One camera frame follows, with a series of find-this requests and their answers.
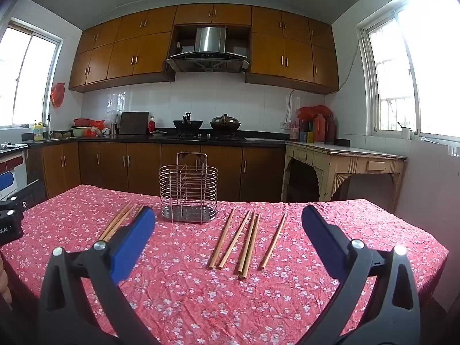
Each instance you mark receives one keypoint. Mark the wooden wall cabinets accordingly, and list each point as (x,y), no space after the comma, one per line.
(125,55)

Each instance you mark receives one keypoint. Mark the wooden base cabinets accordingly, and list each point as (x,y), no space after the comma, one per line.
(143,167)

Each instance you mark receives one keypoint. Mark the steel range hood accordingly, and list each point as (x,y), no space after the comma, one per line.
(208,52)

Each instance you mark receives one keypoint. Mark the person's left hand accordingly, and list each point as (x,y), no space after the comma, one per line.
(4,282)

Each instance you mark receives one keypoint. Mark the white cup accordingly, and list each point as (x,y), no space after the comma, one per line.
(406,133)

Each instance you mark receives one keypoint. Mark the steel cup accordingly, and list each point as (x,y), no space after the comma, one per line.
(114,129)

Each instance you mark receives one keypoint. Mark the large sliding window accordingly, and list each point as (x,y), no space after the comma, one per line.
(413,72)

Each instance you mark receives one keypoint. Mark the red plastic basin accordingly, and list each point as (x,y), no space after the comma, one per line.
(82,121)

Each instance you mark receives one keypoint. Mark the small red bottle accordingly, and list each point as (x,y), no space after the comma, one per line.
(152,125)

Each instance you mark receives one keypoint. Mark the yellow detergent bottle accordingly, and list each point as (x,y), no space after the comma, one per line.
(38,132)

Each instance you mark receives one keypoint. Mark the hanging red plastic bag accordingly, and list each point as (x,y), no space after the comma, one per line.
(58,95)

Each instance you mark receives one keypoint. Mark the green basin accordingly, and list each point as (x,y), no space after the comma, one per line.
(81,131)

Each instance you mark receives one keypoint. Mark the orange oil jug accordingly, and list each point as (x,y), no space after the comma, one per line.
(320,129)

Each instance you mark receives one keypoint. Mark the cream wooden side table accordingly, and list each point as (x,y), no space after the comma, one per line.
(345,161)

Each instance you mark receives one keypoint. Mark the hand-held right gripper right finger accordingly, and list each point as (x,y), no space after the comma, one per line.
(323,237)

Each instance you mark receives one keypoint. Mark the kitchen faucet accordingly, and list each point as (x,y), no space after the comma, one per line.
(49,125)

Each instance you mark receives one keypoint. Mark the black wok with lid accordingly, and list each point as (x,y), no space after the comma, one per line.
(225,123)

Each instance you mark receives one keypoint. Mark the yellow seasoning box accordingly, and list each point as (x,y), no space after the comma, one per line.
(306,137)

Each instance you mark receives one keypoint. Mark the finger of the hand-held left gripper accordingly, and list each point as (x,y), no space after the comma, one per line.
(7,182)

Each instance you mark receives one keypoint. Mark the small plate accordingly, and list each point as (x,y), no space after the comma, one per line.
(159,133)

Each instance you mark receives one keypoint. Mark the dark brown jug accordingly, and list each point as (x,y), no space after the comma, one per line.
(330,131)

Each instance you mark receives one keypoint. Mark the white plastic bag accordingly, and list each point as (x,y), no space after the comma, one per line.
(112,116)

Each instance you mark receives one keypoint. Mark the gas stove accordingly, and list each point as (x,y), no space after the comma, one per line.
(205,137)

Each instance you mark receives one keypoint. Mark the dark cutting board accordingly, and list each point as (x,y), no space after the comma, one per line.
(133,123)

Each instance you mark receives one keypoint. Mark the red floral tablecloth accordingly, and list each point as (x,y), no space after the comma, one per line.
(201,302)

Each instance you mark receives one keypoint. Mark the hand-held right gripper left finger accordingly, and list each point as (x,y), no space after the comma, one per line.
(131,244)

